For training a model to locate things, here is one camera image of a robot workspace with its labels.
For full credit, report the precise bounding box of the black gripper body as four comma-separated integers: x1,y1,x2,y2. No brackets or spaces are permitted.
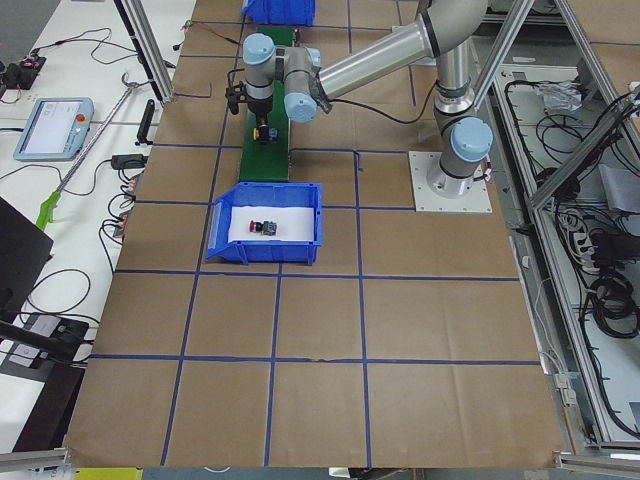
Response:
248,96,273,125

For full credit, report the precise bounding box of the green conveyor belt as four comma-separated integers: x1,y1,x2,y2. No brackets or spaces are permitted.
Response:
227,27,297,182

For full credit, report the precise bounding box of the blue bin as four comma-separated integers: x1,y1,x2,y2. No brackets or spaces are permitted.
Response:
241,0,316,26
206,182,324,265

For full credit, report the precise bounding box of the yellow push button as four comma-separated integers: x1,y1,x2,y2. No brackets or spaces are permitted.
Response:
252,125,279,144

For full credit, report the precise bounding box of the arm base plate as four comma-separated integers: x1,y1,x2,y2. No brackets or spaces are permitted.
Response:
408,151,493,214

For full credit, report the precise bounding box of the aluminium profile post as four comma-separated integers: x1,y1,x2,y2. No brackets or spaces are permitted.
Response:
114,0,174,105

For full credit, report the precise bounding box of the red conveyor wire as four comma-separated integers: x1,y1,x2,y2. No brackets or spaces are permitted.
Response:
172,19,246,51

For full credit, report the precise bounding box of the blue right bin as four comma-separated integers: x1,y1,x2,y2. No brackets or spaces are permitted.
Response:
241,0,316,26

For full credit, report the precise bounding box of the red push button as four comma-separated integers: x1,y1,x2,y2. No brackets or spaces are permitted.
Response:
249,220,278,237

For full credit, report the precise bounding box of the black power adapter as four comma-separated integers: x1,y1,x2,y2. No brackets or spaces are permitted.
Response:
110,154,148,170

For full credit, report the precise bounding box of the blue left bin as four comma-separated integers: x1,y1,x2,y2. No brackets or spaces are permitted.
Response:
206,182,324,265

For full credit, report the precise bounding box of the teach pendant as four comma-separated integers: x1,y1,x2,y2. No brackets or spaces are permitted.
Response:
13,97,94,161

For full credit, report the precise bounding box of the green handled reach tool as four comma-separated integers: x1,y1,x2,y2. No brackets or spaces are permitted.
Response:
35,73,141,231

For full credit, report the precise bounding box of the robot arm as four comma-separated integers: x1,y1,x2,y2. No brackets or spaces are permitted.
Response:
226,1,493,199

